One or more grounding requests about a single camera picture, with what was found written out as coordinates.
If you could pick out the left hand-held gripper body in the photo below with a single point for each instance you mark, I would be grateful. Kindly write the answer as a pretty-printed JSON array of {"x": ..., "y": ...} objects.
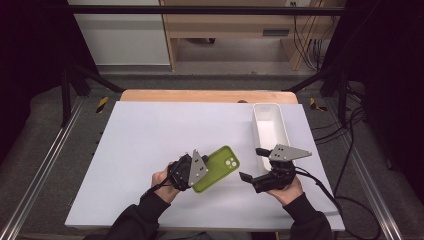
[{"x": 181, "y": 173}]

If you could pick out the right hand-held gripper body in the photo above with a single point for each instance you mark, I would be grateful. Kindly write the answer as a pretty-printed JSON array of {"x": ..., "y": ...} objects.
[{"x": 276, "y": 176}]

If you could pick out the green phone case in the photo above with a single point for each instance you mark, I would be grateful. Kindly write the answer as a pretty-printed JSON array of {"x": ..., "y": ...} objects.
[{"x": 221, "y": 168}]

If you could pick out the white plastic bin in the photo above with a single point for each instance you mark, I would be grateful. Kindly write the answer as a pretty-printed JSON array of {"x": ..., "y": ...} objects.
[{"x": 268, "y": 130}]

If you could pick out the person's right hand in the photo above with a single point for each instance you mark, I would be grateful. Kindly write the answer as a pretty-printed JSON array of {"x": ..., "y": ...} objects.
[{"x": 287, "y": 195}]

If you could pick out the person's left hand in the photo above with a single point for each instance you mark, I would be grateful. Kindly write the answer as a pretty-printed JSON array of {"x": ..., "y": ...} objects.
[{"x": 160, "y": 186}]

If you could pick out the white table cover sheet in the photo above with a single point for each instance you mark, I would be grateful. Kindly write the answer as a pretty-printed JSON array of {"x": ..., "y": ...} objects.
[{"x": 143, "y": 133}]

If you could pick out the wooden table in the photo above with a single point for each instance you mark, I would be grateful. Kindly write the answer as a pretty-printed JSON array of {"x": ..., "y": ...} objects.
[{"x": 200, "y": 95}]

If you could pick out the black yellow tape marker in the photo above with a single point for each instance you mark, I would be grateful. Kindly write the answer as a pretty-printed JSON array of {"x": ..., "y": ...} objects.
[
  {"x": 102, "y": 104},
  {"x": 314, "y": 104}
]

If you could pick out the black metal stand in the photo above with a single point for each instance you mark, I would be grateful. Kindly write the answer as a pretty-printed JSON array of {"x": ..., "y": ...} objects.
[
  {"x": 65, "y": 96},
  {"x": 342, "y": 96}
]

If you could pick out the wooden desk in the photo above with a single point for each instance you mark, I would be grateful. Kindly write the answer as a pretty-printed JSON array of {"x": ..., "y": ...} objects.
[{"x": 230, "y": 23}]

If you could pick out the black curtain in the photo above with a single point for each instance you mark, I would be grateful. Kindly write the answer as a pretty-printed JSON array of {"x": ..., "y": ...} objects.
[
  {"x": 30, "y": 66},
  {"x": 393, "y": 83}
]

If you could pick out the white cabinet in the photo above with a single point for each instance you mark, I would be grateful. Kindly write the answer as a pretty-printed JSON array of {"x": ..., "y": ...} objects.
[{"x": 123, "y": 36}]

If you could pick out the black horizontal bar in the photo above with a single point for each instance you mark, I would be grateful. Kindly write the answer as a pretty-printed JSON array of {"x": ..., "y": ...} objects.
[{"x": 200, "y": 9}]

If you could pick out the aluminium rail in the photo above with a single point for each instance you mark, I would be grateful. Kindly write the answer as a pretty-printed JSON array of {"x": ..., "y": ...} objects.
[
  {"x": 370, "y": 186},
  {"x": 40, "y": 180}
]

